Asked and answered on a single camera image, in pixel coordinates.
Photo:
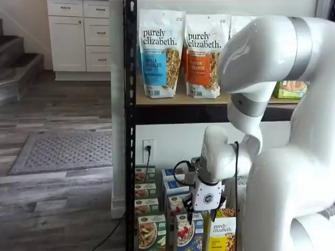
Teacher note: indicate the yellow banana nut granola box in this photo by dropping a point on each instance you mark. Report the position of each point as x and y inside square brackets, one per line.
[222, 235]
[227, 212]

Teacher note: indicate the black metal shelving rack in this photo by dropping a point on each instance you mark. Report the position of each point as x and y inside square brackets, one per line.
[130, 104]

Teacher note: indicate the white wall outlet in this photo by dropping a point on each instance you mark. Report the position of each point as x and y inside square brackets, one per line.
[151, 157]

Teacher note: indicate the orange pumpkin cinnamon granola bag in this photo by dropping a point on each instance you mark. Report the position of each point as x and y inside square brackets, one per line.
[204, 57]
[184, 60]

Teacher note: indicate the green snack box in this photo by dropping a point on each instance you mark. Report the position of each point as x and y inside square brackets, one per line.
[290, 90]

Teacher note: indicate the white granola bag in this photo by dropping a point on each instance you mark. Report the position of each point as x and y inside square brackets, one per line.
[236, 26]

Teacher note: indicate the grey patterned door mat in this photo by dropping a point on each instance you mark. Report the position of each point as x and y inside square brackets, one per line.
[65, 151]

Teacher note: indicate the white box at edge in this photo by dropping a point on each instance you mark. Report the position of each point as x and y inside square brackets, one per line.
[146, 206]

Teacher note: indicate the blue vanilla chocolate granola bag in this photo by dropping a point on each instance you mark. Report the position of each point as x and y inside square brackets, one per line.
[159, 52]

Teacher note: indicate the grey wooden staircase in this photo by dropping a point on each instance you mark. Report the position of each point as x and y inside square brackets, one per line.
[18, 60]

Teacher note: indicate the white kitchen cabinet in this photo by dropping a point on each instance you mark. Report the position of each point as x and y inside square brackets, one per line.
[68, 41]

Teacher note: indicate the brown particle shelf board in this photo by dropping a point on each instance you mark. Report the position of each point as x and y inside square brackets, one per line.
[178, 100]

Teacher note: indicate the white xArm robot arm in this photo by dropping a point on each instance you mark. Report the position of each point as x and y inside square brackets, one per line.
[288, 183]

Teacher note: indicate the green apple cinnamon oatmeal box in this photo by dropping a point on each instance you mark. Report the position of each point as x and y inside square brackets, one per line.
[151, 232]
[141, 173]
[145, 191]

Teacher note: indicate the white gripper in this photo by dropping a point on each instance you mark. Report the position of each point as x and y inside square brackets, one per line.
[206, 197]

